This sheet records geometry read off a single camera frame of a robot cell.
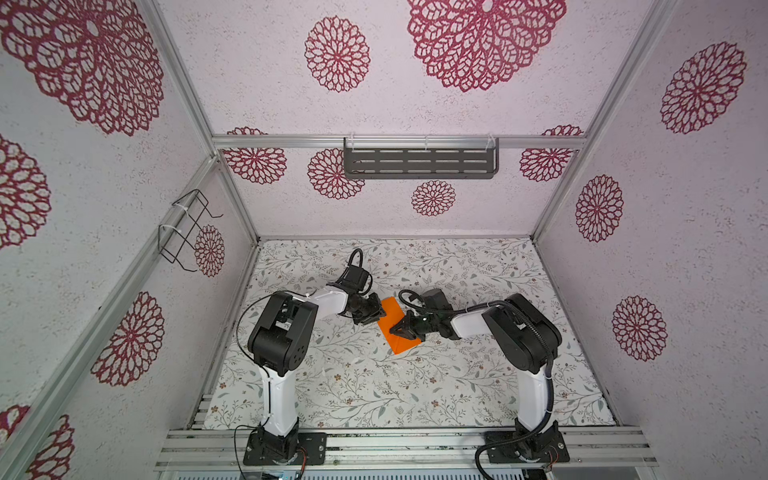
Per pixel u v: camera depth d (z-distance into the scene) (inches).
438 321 32.0
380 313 35.0
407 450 29.7
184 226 31.0
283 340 20.6
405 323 35.2
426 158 36.5
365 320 35.3
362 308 33.6
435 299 32.1
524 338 21.1
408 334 34.4
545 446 24.7
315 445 29.3
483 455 26.4
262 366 21.2
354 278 32.2
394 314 38.5
